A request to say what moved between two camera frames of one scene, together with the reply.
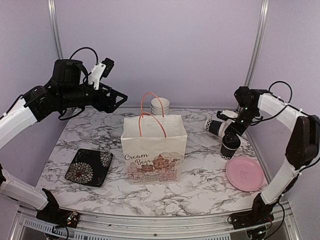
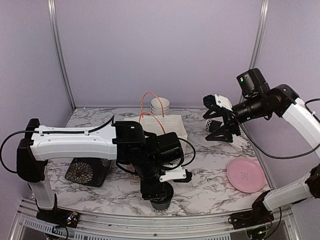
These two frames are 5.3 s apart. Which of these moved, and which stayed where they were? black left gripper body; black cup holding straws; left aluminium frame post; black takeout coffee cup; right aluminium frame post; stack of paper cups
Moved: black takeout coffee cup; black left gripper body
Stayed: stack of paper cups; right aluminium frame post; black cup holding straws; left aluminium frame post
